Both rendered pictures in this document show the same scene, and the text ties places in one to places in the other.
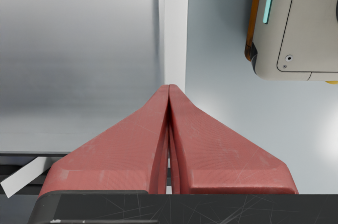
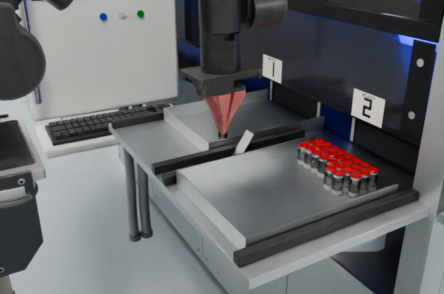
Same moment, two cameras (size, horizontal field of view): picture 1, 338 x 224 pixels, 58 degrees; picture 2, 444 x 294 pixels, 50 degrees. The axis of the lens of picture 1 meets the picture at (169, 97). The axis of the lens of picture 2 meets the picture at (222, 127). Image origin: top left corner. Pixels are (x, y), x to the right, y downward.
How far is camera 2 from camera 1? 0.62 m
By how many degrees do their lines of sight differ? 38
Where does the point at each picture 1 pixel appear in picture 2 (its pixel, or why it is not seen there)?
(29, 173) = (242, 145)
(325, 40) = not seen: outside the picture
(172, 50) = (201, 217)
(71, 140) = (228, 165)
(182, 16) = (206, 228)
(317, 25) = not seen: outside the picture
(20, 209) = (236, 133)
